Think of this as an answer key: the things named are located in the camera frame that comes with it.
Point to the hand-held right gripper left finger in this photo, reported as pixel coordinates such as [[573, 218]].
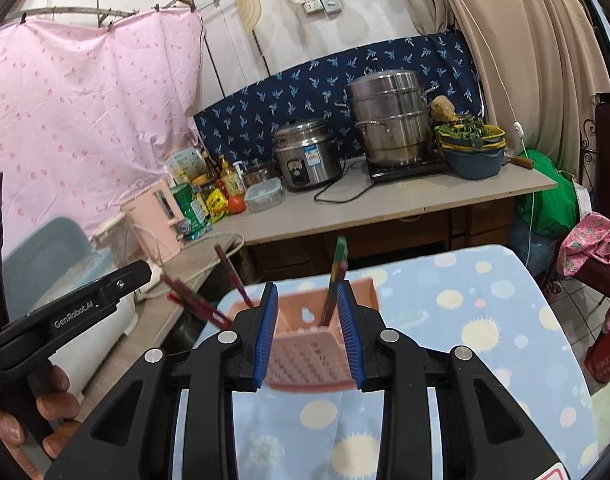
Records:
[[265, 340]]

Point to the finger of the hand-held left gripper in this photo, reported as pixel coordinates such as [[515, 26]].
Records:
[[130, 275]]

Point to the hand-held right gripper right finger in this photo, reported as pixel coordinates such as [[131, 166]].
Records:
[[349, 340]]

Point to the pink plastic utensil basket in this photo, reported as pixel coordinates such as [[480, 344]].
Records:
[[305, 360]]

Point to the dark red chopstick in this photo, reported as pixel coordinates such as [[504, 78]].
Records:
[[232, 275], [200, 312], [190, 295]]

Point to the green chopstick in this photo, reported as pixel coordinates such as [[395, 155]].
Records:
[[337, 266], [343, 252]]

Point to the person's left hand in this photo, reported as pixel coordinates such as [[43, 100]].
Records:
[[60, 405]]

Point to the pink electric kettle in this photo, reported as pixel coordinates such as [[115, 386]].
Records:
[[155, 220]]

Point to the pale storage tub blue lid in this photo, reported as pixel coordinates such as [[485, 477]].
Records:
[[45, 260]]

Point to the yellow packet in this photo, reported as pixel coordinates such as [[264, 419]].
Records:
[[216, 205]]

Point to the white green-print carton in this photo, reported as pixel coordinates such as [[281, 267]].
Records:
[[182, 165]]

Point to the red tomato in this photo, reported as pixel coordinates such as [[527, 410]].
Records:
[[236, 204]]

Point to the dark sauce bottle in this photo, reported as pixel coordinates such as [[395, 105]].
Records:
[[210, 165]]

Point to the yellow oil bottle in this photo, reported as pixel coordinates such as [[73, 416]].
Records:
[[231, 180]]

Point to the blue planet-print tablecloth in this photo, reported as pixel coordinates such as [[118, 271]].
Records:
[[485, 310]]

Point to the clear container blue lid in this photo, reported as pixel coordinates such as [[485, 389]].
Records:
[[264, 195]]

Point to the small pot with lid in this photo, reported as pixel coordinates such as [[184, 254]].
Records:
[[259, 172]]

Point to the pink spotted sheet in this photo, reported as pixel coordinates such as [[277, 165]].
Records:
[[85, 110]]

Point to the black induction cooker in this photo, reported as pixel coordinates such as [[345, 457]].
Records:
[[410, 173]]

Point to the steel rice cooker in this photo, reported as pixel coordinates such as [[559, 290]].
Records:
[[305, 155]]

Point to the blue basin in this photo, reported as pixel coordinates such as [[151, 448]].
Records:
[[472, 165]]

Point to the steel steamer pot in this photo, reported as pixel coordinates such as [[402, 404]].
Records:
[[390, 120]]

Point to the navy floral cloth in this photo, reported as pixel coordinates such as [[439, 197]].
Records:
[[285, 95]]

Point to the leafy greens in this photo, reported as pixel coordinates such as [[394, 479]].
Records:
[[465, 132]]

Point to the green bag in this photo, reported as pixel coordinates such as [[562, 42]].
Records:
[[545, 200]]

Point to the brown root vegetable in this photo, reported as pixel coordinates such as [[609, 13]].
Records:
[[442, 108]]

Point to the pink floral cloth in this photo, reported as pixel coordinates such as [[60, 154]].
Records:
[[585, 245]]

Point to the red bag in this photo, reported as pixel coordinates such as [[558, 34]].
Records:
[[607, 355]]

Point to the hanging cream board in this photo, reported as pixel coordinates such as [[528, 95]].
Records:
[[247, 0]]

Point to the dark wooden chair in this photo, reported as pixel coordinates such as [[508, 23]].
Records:
[[605, 135]]

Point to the beige curtain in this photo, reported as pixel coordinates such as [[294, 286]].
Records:
[[525, 35]]

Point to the white wall socket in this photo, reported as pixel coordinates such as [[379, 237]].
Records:
[[322, 4]]

